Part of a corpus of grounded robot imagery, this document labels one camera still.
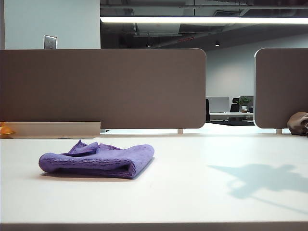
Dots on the purple microfiber cloth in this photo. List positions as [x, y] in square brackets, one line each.
[96, 161]

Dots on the white divider foot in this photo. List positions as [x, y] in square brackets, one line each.
[278, 131]
[180, 131]

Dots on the brown desk divider panel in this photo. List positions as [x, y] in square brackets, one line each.
[108, 89]
[281, 89]

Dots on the black office chair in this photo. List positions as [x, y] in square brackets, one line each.
[208, 109]
[234, 107]

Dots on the white background desk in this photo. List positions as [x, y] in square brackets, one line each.
[228, 114]

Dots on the red ceiling sign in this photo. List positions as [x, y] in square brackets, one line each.
[186, 39]

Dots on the green potted plant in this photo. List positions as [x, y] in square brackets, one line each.
[244, 102]

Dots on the dark blue cup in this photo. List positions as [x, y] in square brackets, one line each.
[251, 109]

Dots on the long ceiling light strip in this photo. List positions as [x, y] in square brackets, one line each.
[192, 20]

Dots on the crumpled brown bag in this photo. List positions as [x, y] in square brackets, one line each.
[297, 122]

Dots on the orange object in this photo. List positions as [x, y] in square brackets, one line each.
[6, 130]

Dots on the silver ventilation duct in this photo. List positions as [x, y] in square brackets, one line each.
[158, 30]

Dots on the metal wall switch plate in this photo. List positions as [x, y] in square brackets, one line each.
[50, 42]

